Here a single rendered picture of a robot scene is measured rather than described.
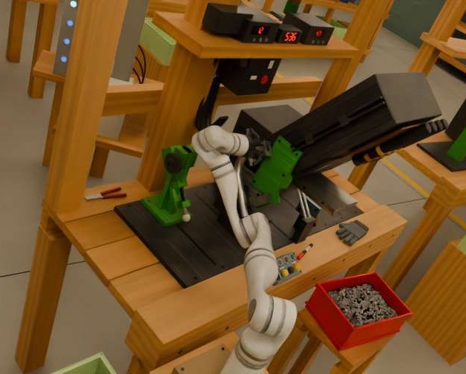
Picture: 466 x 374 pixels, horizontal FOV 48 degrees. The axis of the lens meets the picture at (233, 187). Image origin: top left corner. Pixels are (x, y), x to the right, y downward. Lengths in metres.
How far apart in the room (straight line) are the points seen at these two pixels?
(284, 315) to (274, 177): 0.73
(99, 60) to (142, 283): 0.67
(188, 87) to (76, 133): 0.42
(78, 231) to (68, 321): 0.96
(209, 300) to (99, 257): 0.37
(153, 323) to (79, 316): 1.19
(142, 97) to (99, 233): 0.49
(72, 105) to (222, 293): 0.74
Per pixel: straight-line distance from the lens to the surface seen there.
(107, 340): 2.62
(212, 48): 1.62
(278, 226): 2.08
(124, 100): 1.80
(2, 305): 2.69
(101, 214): 1.85
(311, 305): 1.92
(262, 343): 1.32
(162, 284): 1.66
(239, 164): 1.92
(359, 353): 1.92
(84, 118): 1.63
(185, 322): 1.56
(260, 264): 1.38
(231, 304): 1.66
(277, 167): 1.87
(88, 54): 1.52
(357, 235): 2.24
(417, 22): 12.15
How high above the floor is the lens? 2.03
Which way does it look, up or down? 31 degrees down
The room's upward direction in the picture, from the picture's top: 23 degrees clockwise
